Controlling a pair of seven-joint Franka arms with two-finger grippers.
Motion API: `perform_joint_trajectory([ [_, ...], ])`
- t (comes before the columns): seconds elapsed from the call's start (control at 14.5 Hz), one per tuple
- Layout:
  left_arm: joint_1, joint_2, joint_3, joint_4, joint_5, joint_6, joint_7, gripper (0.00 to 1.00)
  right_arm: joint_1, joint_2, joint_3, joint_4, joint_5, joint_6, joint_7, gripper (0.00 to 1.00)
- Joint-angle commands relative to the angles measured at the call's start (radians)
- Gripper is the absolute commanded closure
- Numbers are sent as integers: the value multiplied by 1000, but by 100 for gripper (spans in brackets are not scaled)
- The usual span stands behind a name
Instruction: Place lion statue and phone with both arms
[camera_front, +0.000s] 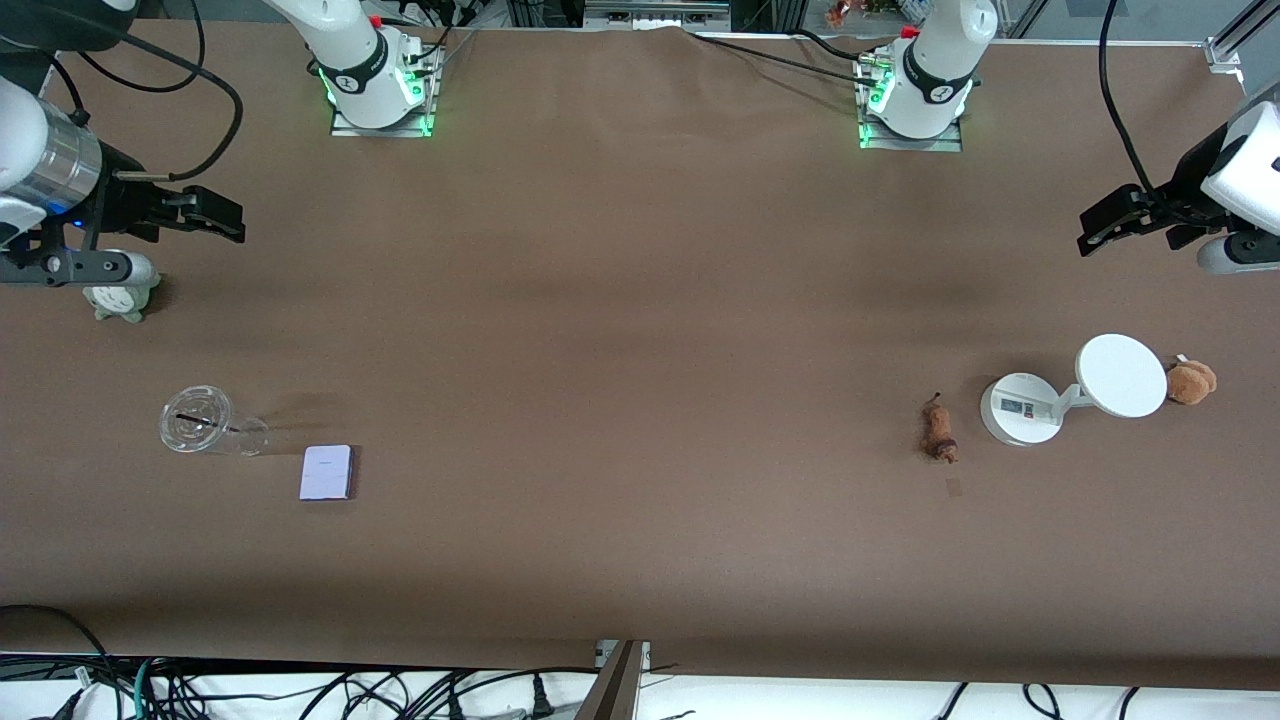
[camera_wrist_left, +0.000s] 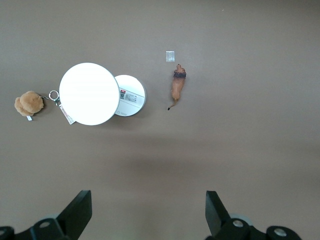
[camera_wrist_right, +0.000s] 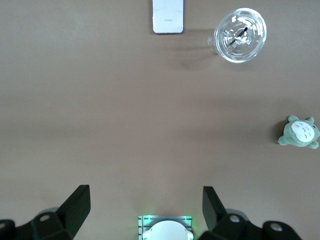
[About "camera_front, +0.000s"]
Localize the brown pear-shaped toy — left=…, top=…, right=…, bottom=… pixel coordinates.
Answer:
left=920, top=392, right=960, bottom=465

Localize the small white card box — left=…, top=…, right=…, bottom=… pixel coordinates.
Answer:
left=299, top=445, right=356, bottom=502

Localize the grey green plush toy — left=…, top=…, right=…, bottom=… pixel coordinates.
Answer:
left=82, top=274, right=162, bottom=324

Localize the brown plush toy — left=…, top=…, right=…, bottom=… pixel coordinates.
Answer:
left=1165, top=354, right=1219, bottom=407

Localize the white round-base stand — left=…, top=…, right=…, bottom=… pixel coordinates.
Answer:
left=980, top=333, right=1169, bottom=447

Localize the clear plastic cup with lid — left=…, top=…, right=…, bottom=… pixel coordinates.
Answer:
left=158, top=385, right=272, bottom=458

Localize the brown table cover sheet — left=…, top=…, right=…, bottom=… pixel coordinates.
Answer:
left=0, top=20, right=1280, bottom=691

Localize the grey metal box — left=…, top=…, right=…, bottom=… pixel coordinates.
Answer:
left=582, top=0, right=733, bottom=31

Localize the brown table support beam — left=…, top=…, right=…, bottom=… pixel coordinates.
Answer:
left=574, top=640, right=648, bottom=720

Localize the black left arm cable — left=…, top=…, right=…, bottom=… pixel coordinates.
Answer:
left=1099, top=0, right=1157, bottom=193

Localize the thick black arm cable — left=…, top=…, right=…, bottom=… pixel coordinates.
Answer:
left=100, top=28, right=245, bottom=184

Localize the aluminium frame profile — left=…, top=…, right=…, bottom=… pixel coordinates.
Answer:
left=1204, top=0, right=1280, bottom=73

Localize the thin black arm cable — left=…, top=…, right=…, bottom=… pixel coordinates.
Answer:
left=44, top=0, right=207, bottom=127

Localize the black base cable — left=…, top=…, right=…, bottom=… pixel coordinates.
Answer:
left=796, top=27, right=873, bottom=63
left=688, top=33, right=873, bottom=79

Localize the black floor cable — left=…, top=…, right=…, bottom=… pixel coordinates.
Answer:
left=935, top=683, right=1143, bottom=720
left=0, top=604, right=123, bottom=720

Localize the black power plug cable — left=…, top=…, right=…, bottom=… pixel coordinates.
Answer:
left=440, top=668, right=601, bottom=720

